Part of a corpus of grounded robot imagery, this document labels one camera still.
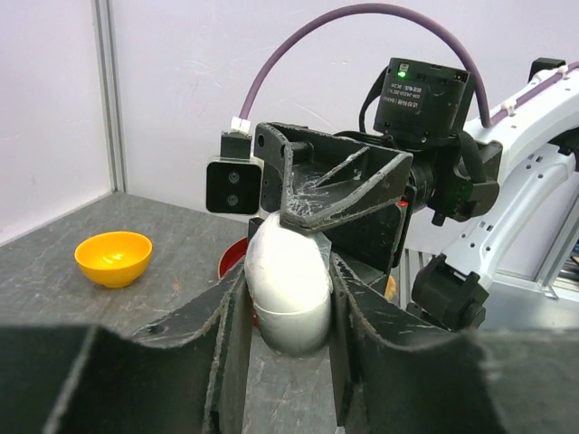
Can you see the white oval case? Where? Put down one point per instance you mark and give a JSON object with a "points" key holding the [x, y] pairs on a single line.
{"points": [[287, 274]]}

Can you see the orange plastic bowl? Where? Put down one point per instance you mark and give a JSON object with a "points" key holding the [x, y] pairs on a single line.
{"points": [[114, 259]]}

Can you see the woven bamboo tray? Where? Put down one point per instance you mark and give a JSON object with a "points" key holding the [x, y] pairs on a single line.
{"points": [[390, 290]]}

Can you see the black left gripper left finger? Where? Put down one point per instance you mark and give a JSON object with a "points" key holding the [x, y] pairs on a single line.
{"points": [[183, 373]]}

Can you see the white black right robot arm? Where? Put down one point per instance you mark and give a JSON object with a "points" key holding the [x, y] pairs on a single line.
{"points": [[423, 105]]}

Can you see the aluminium frame right post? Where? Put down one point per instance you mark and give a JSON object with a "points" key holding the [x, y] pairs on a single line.
{"points": [[109, 89]]}

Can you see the red round plate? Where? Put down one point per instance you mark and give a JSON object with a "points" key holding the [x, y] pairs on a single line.
{"points": [[232, 256]]}

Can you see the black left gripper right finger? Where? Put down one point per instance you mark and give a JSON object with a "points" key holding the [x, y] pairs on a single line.
{"points": [[394, 373]]}

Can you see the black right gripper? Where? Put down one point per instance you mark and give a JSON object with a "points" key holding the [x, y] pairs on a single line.
{"points": [[361, 184]]}

